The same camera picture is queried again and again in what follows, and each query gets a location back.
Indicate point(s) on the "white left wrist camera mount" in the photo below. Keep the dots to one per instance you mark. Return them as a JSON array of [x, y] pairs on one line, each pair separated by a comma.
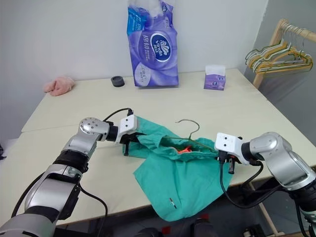
[[127, 127]]

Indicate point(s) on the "large purple tissue pack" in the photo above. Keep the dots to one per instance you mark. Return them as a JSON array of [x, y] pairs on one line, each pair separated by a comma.
[[153, 49]]

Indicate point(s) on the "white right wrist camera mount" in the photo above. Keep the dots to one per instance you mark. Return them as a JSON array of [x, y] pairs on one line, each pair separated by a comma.
[[227, 143]]

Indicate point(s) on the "hangers on wooden rack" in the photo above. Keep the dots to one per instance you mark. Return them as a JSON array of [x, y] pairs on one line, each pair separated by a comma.
[[257, 80]]

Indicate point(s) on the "pink cloth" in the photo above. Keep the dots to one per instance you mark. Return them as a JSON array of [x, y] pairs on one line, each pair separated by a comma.
[[59, 86]]

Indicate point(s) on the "green shorts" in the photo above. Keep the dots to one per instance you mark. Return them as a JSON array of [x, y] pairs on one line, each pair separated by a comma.
[[187, 182]]

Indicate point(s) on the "dark grey round holder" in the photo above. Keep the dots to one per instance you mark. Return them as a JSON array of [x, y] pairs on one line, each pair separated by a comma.
[[118, 81]]

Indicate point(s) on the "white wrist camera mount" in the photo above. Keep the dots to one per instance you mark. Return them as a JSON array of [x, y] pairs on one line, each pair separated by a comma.
[[127, 127], [227, 143]]

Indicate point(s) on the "small purple tissue box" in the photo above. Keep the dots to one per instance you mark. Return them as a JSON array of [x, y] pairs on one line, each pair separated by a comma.
[[214, 80]]

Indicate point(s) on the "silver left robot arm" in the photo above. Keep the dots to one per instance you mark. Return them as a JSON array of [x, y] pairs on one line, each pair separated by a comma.
[[81, 145]]

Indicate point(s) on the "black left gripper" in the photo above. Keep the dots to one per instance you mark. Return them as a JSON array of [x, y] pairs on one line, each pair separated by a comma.
[[130, 138]]

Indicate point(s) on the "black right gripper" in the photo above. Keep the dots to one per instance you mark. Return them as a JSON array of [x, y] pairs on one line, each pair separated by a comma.
[[233, 159]]

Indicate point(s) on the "dark rounded shape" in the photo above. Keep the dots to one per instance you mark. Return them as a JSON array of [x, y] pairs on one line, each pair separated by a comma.
[[149, 232], [205, 228]]

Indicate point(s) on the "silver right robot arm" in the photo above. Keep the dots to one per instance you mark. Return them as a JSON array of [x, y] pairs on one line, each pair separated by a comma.
[[276, 153]]

